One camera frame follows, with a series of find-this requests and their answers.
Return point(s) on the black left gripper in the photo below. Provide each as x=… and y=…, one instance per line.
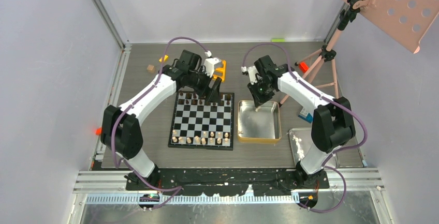
x=210, y=94

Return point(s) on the red block near stand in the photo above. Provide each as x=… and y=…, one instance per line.
x=303, y=67

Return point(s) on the orange triangular plastic frame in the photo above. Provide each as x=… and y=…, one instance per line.
x=220, y=72

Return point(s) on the blue box of bits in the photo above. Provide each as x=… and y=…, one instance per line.
x=305, y=115

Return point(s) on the black white chess board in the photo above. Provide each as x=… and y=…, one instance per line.
x=199, y=124

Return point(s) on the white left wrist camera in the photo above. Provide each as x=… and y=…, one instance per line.
x=211, y=64

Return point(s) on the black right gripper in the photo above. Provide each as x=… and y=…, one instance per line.
x=259, y=100

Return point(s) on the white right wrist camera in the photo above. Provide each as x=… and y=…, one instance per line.
x=251, y=72

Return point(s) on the yellow rectangular block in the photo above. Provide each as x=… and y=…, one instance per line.
x=163, y=59

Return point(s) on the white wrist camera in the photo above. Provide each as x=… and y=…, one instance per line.
x=251, y=72
x=211, y=64

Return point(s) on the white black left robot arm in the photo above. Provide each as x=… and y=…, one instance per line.
x=121, y=127

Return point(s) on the small wooden cube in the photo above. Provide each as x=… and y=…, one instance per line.
x=151, y=69

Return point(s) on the gold tin box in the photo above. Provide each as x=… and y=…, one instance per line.
x=262, y=127

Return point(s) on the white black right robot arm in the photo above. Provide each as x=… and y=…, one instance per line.
x=332, y=124

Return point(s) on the orange red block left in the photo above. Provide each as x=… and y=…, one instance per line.
x=98, y=131

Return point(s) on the pink music stand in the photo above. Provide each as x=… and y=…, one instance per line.
x=405, y=21

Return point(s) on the silver tin lid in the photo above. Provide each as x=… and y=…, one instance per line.
x=303, y=147

